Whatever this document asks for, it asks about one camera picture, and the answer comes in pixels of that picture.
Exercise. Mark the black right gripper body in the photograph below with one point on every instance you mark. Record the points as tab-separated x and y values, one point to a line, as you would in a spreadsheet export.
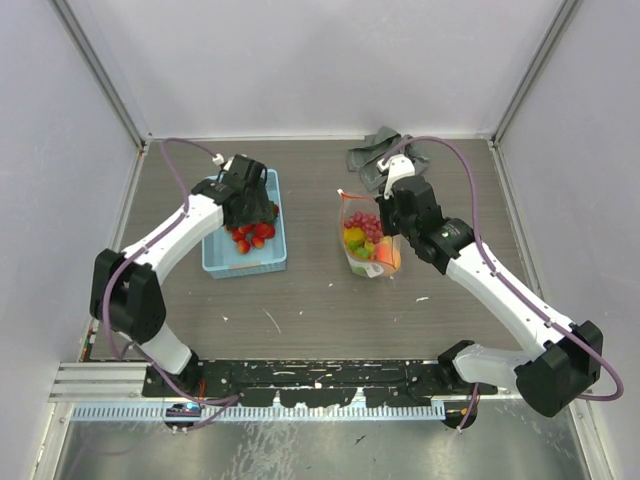
391	221

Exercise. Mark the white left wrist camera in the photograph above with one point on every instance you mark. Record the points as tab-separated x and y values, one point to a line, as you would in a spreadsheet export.
223	163

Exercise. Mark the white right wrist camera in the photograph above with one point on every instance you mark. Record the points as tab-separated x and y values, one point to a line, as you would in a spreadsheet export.
395	168

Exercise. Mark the purple grape bunch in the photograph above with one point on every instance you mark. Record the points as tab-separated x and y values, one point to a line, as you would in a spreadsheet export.
369	223

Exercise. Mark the yellow banana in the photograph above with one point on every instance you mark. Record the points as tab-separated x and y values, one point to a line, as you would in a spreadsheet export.
353	234

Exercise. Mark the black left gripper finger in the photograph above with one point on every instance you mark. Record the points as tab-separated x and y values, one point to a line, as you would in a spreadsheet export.
238	212
264	207

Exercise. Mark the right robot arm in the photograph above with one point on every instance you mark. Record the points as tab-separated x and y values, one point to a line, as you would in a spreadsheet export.
556	361

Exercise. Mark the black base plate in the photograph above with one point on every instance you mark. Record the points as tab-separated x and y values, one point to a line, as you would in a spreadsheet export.
320	384

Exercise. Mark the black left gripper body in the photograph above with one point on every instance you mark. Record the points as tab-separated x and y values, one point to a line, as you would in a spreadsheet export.
249	193

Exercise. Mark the clear zip top bag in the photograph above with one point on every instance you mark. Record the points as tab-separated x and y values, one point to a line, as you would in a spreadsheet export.
350	204

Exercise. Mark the blue slotted cable duct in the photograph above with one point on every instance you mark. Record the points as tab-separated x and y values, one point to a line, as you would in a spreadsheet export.
170	411

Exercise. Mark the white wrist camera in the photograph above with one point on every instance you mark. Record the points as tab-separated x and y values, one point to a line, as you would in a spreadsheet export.
395	168
223	163

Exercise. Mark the grey crumpled cloth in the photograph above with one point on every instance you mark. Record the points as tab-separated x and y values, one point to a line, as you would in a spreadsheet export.
364	158

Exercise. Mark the red strawberry cluster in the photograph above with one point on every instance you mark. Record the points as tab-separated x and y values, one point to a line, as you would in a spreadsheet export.
254	236

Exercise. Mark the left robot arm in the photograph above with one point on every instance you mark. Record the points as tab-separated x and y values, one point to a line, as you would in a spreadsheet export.
126	292

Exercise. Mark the blue plastic basket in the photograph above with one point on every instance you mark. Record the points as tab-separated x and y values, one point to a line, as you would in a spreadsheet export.
221	259

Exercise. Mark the aluminium frame rail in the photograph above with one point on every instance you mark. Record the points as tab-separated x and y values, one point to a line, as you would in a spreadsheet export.
98	381

